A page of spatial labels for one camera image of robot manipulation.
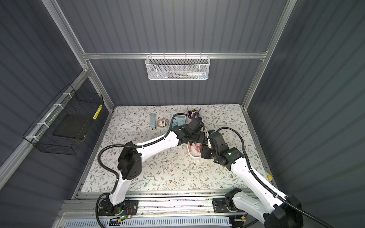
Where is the white storage box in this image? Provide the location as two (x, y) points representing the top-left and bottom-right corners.
(187, 142), (202, 159)

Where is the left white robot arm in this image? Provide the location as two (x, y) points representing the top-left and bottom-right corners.
(103, 118), (207, 206)

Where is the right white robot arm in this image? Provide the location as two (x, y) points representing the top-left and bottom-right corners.
(201, 130), (304, 228)

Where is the pink pen cup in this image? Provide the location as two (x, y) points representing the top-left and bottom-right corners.
(187, 109), (202, 120)

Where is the teal calculator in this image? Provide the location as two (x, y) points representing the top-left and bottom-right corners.
(169, 113), (188, 128)

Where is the small round dish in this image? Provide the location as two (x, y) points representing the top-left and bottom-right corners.
(157, 118), (168, 128)

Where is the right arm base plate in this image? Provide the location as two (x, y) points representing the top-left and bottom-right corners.
(212, 197), (247, 214)

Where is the white wire wall basket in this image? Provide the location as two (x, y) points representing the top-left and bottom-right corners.
(145, 55), (211, 80)

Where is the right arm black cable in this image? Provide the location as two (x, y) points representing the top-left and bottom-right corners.
(215, 126), (336, 228)

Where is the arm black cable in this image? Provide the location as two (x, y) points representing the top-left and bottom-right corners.
(94, 112), (192, 228)
(215, 126), (336, 228)

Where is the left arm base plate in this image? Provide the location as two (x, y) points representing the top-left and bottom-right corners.
(98, 199), (139, 216)

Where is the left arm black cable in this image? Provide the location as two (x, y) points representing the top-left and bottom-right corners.
(94, 112), (192, 228)

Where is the black wire side basket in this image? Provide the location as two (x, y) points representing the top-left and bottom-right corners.
(23, 86), (104, 155)

